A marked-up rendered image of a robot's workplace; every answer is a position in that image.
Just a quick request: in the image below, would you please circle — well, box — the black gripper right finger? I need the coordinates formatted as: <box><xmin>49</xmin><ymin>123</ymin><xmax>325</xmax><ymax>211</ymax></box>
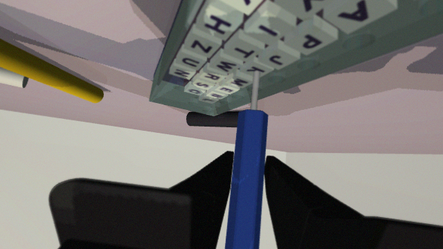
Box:
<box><xmin>264</xmin><ymin>156</ymin><xmax>443</xmax><ymax>249</ymax></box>

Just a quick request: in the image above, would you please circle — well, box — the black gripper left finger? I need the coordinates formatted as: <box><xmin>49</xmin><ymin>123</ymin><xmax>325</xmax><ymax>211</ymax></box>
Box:
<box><xmin>48</xmin><ymin>151</ymin><xmax>234</xmax><ymax>249</ymax></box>

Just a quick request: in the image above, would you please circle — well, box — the blue stylus with grey tip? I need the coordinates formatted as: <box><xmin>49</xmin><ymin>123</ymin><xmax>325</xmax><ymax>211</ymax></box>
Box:
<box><xmin>225</xmin><ymin>87</ymin><xmax>268</xmax><ymax>249</ymax></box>

